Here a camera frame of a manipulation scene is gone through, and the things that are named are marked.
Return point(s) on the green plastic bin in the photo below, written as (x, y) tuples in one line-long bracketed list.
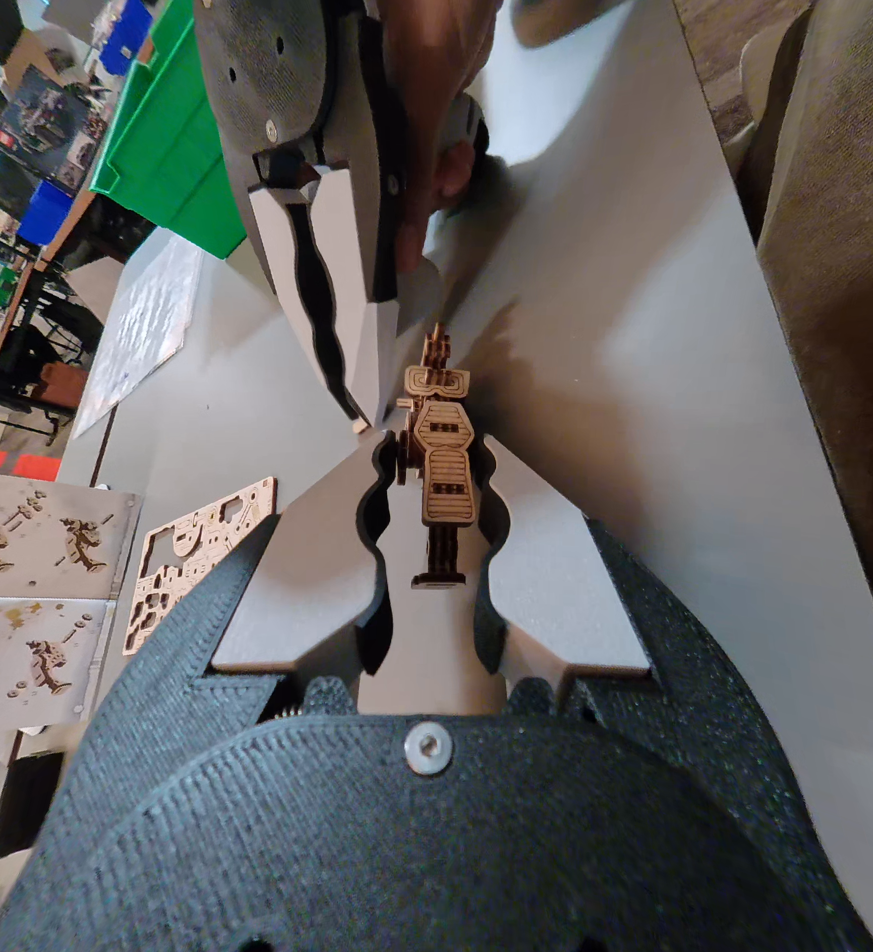
[(168, 149)]

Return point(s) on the black desk monitor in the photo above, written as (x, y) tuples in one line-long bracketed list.
[(27, 803)]

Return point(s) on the plastic-sleeved paper sheets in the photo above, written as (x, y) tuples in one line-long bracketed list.
[(139, 335)]

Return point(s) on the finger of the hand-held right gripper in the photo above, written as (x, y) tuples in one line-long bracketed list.
[(280, 253), (354, 335)]

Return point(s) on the grey desk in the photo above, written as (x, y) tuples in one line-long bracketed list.
[(629, 372)]

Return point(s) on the person's olive shirt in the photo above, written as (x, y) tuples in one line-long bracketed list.
[(838, 297)]

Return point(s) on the assembly instruction booklet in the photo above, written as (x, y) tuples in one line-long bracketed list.
[(35, 595)]

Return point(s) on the long wooden workbench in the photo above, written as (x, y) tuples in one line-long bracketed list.
[(20, 297)]

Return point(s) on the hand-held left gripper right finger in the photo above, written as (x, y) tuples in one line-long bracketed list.
[(563, 595)]

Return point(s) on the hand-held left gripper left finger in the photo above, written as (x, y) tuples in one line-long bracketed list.
[(295, 595)]

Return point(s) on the person's right hand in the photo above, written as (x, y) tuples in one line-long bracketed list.
[(436, 89)]

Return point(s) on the printed toy box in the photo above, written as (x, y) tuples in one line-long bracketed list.
[(49, 126)]

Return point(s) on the wooden sheet with large cutout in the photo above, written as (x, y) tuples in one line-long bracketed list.
[(183, 573)]

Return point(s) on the small blue parts bin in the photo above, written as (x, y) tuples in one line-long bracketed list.
[(46, 212), (128, 33)]

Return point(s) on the wooden motorcycle model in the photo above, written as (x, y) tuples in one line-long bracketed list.
[(444, 468)]

